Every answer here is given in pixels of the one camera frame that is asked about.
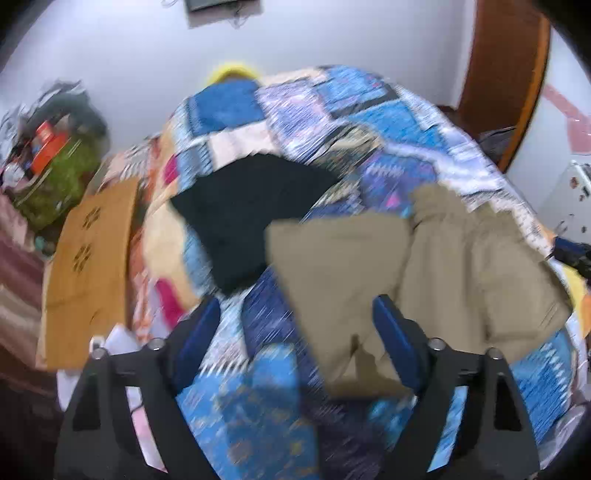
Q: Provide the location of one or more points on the brown striped curtain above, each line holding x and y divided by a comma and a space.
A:
18, 286

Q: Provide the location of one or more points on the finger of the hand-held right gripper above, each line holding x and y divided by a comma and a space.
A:
572, 256

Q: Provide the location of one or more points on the orange box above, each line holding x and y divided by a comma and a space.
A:
46, 145

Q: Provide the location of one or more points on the brown wooden door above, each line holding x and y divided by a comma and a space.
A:
503, 69

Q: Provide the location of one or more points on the pile of grey clothes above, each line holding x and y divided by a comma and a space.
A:
60, 104

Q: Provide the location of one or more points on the small wall-mounted monitor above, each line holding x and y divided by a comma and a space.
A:
221, 3

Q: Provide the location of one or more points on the wooden lap desk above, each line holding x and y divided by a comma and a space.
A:
92, 267

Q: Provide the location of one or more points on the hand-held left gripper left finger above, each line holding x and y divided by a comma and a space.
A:
196, 341

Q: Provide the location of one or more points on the grey bag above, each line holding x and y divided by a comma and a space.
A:
497, 141

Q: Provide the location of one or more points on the blue patchwork blanket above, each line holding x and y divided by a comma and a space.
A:
323, 129

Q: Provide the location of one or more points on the black garment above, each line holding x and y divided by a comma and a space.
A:
249, 217

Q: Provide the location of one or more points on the khaki pants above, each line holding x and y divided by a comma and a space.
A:
415, 277

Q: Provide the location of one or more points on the yellow curved tube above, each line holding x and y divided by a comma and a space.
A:
233, 73

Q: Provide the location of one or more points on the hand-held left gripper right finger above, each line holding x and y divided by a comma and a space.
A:
399, 341

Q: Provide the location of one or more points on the green laundry basket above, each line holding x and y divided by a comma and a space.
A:
60, 184

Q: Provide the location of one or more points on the wooden wardrobe with heart stickers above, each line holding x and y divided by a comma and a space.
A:
568, 92

